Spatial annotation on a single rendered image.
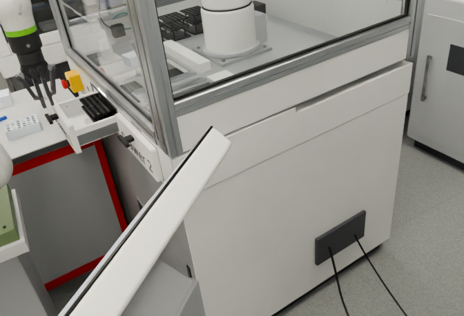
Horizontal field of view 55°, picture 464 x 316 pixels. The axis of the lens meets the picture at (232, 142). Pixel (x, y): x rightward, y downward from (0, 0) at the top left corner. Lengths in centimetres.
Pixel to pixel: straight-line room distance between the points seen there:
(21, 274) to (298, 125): 93
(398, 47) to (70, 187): 133
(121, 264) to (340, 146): 113
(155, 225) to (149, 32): 53
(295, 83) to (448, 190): 148
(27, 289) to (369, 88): 125
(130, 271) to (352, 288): 157
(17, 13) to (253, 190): 87
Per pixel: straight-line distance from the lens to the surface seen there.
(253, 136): 128
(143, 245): 58
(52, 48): 239
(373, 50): 151
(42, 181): 185
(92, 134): 153
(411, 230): 233
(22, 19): 149
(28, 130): 188
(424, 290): 210
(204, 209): 131
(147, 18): 101
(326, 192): 164
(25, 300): 156
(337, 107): 148
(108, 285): 55
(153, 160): 125
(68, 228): 200
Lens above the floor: 158
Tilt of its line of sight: 32 degrees down
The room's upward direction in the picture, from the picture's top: 7 degrees counter-clockwise
